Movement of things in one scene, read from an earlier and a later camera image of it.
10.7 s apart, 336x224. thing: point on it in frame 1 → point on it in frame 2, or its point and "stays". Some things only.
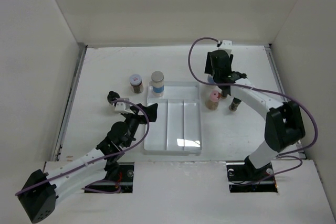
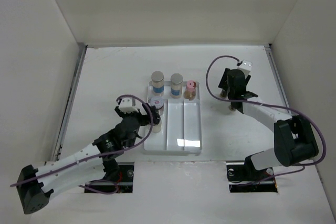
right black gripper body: (208, 68) → (225, 86)
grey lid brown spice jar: (136, 83) → (158, 103)
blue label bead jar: (210, 79) → (176, 85)
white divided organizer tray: (178, 127) stays
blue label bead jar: (158, 83) stays
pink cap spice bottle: (213, 103) → (189, 92)
